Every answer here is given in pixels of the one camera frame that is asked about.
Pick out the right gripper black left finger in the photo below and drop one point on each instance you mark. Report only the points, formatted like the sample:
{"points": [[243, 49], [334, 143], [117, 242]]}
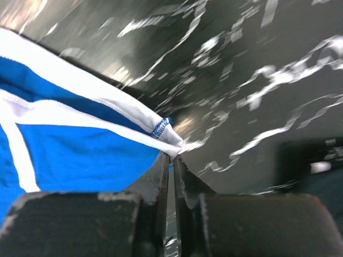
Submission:
{"points": [[131, 222]]}

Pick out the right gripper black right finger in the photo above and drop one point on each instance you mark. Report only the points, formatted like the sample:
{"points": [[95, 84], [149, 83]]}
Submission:
{"points": [[212, 224]]}

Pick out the blue white underwear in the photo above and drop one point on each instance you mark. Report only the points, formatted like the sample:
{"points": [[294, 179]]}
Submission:
{"points": [[64, 129]]}

